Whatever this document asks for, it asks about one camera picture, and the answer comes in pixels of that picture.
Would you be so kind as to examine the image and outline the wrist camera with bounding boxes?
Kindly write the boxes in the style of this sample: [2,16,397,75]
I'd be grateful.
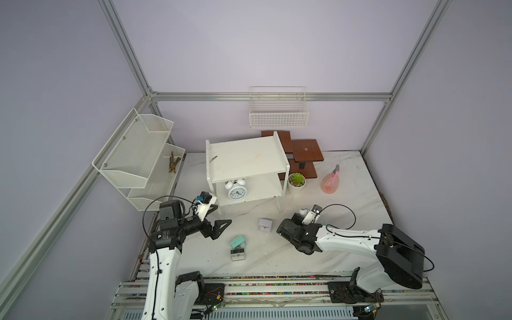
[301,205,323,225]
[196,191,218,221]

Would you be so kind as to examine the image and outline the aluminium frame rails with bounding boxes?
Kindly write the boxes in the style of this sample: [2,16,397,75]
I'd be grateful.
[1,1,451,317]

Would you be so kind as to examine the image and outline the white mesh wall rack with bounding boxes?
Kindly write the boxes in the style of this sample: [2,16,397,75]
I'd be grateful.
[92,109,185,211]

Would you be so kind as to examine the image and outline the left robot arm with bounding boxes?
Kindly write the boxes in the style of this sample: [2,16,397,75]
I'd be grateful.
[142,193,232,319]

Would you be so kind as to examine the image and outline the pink spray bottle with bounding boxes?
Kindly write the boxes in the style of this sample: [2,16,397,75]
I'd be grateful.
[321,165,339,194]

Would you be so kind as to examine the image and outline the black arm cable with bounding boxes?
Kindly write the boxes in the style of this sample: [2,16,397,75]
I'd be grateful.
[319,203,435,273]
[141,195,201,320]

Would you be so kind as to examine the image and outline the mint green square alarm clock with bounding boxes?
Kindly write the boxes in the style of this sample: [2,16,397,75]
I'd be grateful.
[230,235,246,249]

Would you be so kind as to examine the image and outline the white twin-bell alarm clock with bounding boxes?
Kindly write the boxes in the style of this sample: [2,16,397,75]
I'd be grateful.
[225,179,247,201]

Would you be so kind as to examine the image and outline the brown twigs in rack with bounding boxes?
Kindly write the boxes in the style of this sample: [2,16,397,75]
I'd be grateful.
[168,152,181,173]

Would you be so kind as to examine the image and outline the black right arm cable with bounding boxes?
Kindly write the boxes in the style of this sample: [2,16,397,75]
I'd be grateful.
[319,203,435,273]

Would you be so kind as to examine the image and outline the brown wooden stepped stand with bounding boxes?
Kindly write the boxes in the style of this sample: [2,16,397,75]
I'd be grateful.
[261,130,324,181]

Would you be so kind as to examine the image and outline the transparent square alarm clock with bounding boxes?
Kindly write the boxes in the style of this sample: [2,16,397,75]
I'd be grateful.
[230,248,246,261]

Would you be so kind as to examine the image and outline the lilac square alarm clock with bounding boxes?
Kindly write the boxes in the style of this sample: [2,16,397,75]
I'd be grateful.
[259,219,273,233]

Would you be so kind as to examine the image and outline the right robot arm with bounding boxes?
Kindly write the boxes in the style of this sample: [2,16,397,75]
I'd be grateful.
[277,213,426,304]

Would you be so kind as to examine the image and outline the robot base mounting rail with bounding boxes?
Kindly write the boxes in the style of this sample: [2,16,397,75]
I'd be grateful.
[191,274,448,319]

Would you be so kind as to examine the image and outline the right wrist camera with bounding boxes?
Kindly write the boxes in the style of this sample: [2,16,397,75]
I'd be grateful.
[301,205,323,225]

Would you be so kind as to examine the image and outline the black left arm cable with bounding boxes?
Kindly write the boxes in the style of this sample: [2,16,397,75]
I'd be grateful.
[141,195,201,320]

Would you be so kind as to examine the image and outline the small potted green succulent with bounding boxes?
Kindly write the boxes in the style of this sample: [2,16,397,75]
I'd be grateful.
[287,173,306,195]

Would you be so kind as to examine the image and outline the white wire wall basket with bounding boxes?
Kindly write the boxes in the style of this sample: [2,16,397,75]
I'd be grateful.
[249,86,309,129]

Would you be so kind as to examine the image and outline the white two-tier shelf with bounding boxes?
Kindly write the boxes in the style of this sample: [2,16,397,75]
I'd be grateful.
[205,133,290,213]

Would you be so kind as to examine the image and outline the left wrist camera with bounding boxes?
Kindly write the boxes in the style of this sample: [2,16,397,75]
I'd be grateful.
[196,191,218,221]

